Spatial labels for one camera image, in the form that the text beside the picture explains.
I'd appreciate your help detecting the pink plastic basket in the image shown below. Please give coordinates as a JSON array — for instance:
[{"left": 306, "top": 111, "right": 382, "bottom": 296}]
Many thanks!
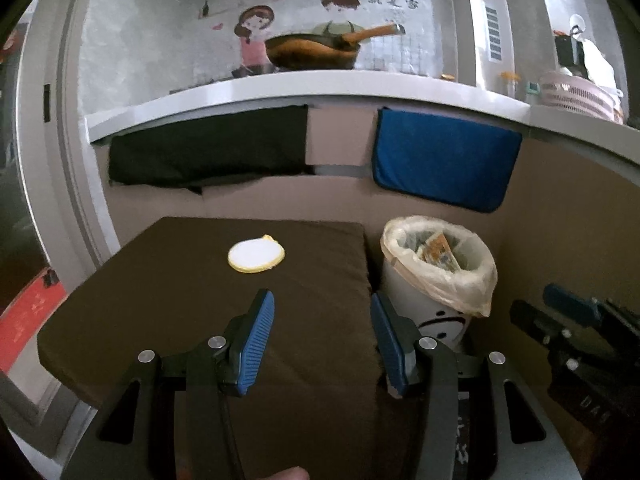
[{"left": 539, "top": 70, "right": 623, "bottom": 123}]

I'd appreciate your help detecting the white bag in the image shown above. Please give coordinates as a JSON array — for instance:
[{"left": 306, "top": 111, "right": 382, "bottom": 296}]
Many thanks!
[{"left": 582, "top": 40, "right": 616, "bottom": 88}]

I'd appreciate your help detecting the brown tablecloth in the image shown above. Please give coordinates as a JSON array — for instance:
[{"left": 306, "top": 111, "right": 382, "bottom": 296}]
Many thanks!
[{"left": 36, "top": 216, "right": 451, "bottom": 480}]

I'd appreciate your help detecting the cartoon wall poster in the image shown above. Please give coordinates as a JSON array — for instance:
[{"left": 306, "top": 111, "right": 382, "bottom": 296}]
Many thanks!
[{"left": 197, "top": 0, "right": 446, "bottom": 78}]

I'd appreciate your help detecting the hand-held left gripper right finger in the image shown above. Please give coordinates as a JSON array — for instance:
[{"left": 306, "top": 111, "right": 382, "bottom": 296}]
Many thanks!
[{"left": 370, "top": 291, "right": 583, "bottom": 480}]

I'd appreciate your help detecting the festive door sticker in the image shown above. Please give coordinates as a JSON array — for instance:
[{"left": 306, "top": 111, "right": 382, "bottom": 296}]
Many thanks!
[{"left": 0, "top": 25, "right": 23, "bottom": 66}]

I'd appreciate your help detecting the printed paper packet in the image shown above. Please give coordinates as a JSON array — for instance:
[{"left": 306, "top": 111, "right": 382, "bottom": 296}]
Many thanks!
[{"left": 422, "top": 232, "right": 462, "bottom": 273}]

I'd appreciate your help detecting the grey door frame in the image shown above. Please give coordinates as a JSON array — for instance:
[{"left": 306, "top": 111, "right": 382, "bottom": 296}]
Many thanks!
[{"left": 15, "top": 0, "right": 121, "bottom": 271}]

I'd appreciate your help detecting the person's left hand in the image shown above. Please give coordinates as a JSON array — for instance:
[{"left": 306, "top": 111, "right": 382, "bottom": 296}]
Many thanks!
[{"left": 260, "top": 466, "right": 312, "bottom": 480}]

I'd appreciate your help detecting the white kitchen counter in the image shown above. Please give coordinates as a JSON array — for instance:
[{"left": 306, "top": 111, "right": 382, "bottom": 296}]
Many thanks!
[{"left": 85, "top": 70, "right": 640, "bottom": 166}]

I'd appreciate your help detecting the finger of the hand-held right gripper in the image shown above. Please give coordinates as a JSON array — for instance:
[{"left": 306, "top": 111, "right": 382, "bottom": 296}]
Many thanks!
[
  {"left": 509, "top": 299, "right": 640, "bottom": 361},
  {"left": 543, "top": 282, "right": 640, "bottom": 341}
]

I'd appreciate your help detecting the blue towel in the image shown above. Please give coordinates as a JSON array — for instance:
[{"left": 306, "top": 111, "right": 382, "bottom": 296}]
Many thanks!
[{"left": 372, "top": 106, "right": 523, "bottom": 213}]

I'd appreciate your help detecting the grey lined trash bin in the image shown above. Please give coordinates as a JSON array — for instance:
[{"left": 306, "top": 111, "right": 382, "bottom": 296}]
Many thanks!
[{"left": 380, "top": 215, "right": 499, "bottom": 356}]

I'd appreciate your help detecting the wok with wooden handle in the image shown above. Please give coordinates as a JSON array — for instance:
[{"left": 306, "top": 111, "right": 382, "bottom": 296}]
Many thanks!
[{"left": 263, "top": 22, "right": 407, "bottom": 72}]

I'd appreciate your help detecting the red floor mat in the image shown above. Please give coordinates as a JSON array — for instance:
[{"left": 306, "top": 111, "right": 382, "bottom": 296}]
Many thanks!
[{"left": 0, "top": 266, "right": 68, "bottom": 373}]

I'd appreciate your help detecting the black knife block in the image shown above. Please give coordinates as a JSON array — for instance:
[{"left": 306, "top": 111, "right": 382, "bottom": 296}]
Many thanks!
[{"left": 554, "top": 30, "right": 586, "bottom": 68}]

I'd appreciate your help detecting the white wall vent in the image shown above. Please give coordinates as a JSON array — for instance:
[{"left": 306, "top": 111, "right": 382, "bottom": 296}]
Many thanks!
[{"left": 485, "top": 5, "right": 502, "bottom": 63}]

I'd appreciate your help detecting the black cloth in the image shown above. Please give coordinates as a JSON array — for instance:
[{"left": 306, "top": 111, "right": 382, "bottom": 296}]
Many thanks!
[{"left": 108, "top": 104, "right": 309, "bottom": 195}]

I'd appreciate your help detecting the white round lid yellow rim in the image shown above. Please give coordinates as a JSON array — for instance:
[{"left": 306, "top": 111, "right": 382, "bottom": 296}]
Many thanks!
[{"left": 227, "top": 233, "right": 287, "bottom": 275}]

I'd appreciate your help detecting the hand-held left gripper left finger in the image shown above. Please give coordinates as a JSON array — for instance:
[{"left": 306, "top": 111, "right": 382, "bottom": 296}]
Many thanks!
[{"left": 60, "top": 288, "right": 276, "bottom": 480}]

